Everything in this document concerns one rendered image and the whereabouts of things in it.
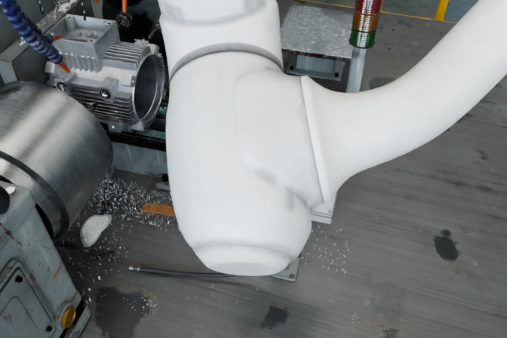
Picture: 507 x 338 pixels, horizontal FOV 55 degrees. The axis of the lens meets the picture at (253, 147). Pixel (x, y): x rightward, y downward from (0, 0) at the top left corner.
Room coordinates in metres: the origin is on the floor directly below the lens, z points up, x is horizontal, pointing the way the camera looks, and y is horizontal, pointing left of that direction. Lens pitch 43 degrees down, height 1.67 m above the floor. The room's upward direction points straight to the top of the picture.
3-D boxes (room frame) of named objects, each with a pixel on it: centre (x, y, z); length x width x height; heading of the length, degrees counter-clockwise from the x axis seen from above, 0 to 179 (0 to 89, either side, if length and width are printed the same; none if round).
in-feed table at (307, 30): (1.31, -0.20, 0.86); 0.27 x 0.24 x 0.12; 165
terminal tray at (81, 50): (0.92, 0.37, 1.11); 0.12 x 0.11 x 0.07; 75
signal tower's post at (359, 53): (1.06, -0.27, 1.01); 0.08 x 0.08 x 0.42; 75
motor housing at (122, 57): (0.91, 0.33, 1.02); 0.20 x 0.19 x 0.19; 75
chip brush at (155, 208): (0.70, 0.15, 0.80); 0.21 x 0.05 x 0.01; 82
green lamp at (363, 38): (1.06, -0.27, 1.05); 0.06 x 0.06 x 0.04
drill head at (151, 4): (1.23, 0.24, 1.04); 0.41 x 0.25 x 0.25; 165
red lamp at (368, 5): (1.06, -0.27, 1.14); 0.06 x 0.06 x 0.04
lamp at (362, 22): (1.06, -0.27, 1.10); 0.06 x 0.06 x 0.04
